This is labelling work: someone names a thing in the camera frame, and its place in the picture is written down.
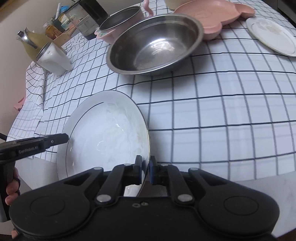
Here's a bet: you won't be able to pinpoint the large white ceramic plate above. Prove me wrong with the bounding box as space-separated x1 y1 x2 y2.
56 90 151 197

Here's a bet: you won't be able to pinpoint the large stainless steel bowl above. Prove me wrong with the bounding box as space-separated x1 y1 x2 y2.
106 14 204 76

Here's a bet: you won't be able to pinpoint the pink steel-lined handled bowl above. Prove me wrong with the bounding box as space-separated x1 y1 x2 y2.
94 6 145 44

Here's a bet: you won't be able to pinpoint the pink bear-shaped plate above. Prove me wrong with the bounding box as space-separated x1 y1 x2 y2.
174 0 255 41

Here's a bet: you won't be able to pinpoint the small white ceramic plate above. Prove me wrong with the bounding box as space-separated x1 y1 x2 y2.
246 17 295 57

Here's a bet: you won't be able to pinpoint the cream round bowl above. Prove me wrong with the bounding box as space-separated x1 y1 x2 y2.
165 0 187 10

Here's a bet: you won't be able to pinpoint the person left hand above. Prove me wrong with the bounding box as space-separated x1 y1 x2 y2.
5 168 21 206

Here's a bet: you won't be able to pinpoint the checkered white tablecloth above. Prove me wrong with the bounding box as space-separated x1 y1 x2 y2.
8 20 295 181

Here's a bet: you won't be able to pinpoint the wooden desk organizer box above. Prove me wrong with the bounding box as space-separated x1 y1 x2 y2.
43 3 77 48

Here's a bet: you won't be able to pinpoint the black glass electric kettle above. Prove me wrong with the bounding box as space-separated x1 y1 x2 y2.
65 0 109 40

